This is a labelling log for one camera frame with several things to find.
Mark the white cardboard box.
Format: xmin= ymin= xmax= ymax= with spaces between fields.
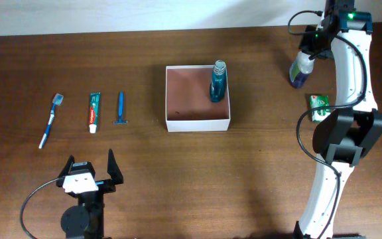
xmin=165 ymin=65 xmax=231 ymax=133

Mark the teal mouthwash bottle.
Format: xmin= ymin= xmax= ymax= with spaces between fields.
xmin=210 ymin=60 xmax=227 ymax=102

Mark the green soap packet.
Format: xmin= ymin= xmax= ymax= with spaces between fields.
xmin=310 ymin=95 xmax=331 ymax=123

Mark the blue white toothbrush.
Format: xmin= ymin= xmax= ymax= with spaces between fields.
xmin=38 ymin=93 xmax=64 ymax=149

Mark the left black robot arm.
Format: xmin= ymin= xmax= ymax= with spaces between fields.
xmin=56 ymin=149 xmax=124 ymax=238

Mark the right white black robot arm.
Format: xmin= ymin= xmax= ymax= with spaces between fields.
xmin=289 ymin=1 xmax=382 ymax=238

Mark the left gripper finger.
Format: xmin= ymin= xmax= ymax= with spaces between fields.
xmin=58 ymin=155 xmax=75 ymax=178
xmin=107 ymin=149 xmax=124 ymax=185

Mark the blue disposable razor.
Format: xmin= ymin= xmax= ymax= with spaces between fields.
xmin=113 ymin=92 xmax=127 ymax=125

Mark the clear blue spray bottle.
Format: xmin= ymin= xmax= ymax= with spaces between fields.
xmin=289 ymin=51 xmax=314 ymax=88

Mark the green red toothpaste tube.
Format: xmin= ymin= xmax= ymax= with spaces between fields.
xmin=89 ymin=92 xmax=101 ymax=133

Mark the left black cable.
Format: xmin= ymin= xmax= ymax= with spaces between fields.
xmin=19 ymin=177 xmax=64 ymax=239

